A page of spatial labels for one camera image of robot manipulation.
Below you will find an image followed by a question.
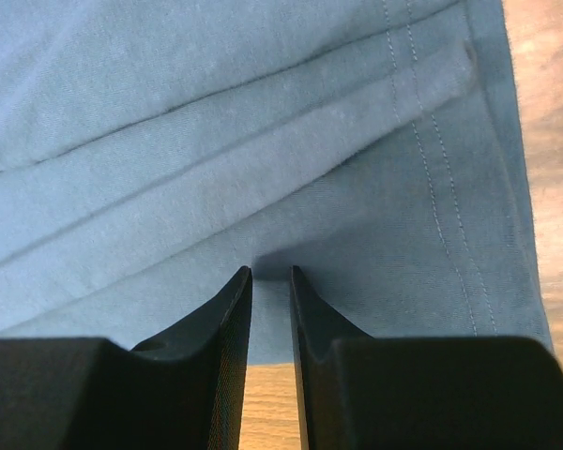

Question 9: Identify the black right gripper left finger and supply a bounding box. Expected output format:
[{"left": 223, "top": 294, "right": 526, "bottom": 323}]
[{"left": 0, "top": 267, "right": 252, "bottom": 449}]

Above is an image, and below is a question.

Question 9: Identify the blue-grey t shirt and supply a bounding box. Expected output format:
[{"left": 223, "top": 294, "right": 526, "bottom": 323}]
[{"left": 0, "top": 1, "right": 552, "bottom": 364}]

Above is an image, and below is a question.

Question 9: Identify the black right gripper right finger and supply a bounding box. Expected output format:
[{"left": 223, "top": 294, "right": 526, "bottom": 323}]
[{"left": 290, "top": 267, "right": 563, "bottom": 449}]

